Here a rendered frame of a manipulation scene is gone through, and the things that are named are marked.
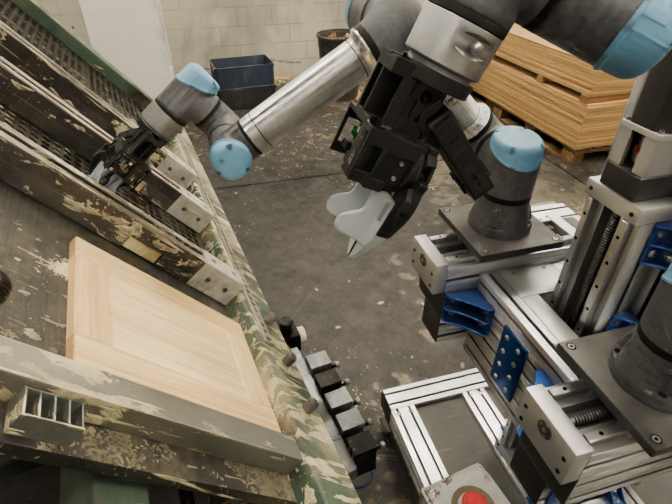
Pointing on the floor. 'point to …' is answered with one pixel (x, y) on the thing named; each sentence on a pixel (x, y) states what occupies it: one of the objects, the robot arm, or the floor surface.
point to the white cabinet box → (131, 40)
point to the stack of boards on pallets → (554, 95)
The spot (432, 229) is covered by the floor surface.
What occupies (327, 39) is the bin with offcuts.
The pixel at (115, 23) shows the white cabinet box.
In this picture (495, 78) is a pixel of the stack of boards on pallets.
